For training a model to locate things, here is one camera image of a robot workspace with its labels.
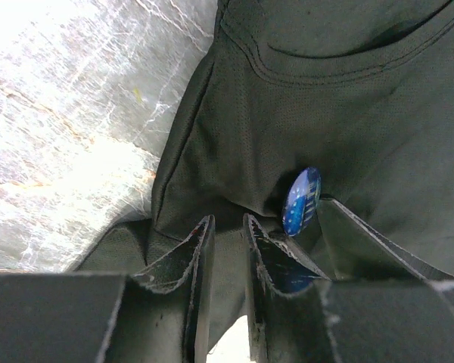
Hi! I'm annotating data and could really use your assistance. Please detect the black t-shirt garment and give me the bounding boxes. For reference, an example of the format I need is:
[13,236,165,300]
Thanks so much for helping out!
[80,1,454,345]

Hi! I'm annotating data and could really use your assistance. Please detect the blue round brooch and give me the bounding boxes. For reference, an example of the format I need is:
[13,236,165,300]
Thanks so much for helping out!
[281,167,321,237]

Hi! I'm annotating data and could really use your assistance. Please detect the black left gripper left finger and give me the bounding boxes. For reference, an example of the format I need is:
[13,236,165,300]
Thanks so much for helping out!
[0,216,215,362]

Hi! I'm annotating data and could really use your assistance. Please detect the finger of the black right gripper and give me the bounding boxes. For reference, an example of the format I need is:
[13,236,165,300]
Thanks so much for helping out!
[298,196,454,281]

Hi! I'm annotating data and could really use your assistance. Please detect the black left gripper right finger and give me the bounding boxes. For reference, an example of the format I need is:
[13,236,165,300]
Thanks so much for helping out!
[243,214,454,362]

